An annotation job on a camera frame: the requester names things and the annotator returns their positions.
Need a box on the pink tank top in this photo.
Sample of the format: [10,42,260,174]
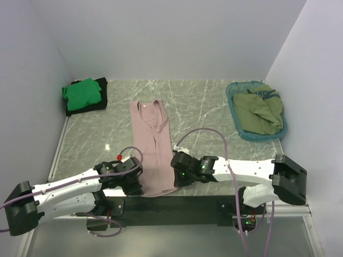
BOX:
[130,100,177,198]

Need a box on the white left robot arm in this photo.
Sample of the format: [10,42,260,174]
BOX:
[3,157,143,236]

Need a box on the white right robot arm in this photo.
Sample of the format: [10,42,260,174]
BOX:
[170,152,307,214]

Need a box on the green folded tank top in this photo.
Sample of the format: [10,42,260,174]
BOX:
[62,78,102,111]

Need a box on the olive green tank top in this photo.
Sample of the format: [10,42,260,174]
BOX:
[233,85,284,135]

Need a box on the black folded tank top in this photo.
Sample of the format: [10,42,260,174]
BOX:
[64,77,108,117]

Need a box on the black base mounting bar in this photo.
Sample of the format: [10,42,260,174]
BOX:
[89,195,237,227]

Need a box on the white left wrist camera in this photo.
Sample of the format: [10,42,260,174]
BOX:
[121,156,131,162]

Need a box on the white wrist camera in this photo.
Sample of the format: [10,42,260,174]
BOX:
[121,156,131,162]
[173,145,190,155]

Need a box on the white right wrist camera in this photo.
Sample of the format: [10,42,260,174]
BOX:
[173,145,190,155]

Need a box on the aluminium rail frame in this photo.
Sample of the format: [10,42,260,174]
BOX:
[16,117,324,256]

